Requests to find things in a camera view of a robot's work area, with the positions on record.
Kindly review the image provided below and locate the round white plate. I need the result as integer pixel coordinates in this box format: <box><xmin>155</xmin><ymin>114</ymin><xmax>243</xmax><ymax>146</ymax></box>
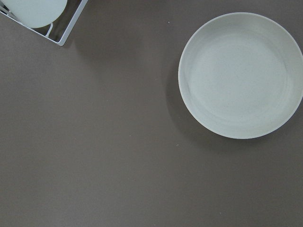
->
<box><xmin>178</xmin><ymin>12</ymin><xmax>303</xmax><ymax>139</ymax></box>

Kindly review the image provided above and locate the white wire rack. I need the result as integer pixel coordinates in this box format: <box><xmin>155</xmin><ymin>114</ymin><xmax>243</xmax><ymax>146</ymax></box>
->
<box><xmin>0</xmin><ymin>0</ymin><xmax>88</xmax><ymax>46</ymax></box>

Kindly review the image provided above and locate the pale round cup bottom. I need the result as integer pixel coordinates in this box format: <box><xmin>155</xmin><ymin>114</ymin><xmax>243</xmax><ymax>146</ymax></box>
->
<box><xmin>1</xmin><ymin>0</ymin><xmax>67</xmax><ymax>28</ymax></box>

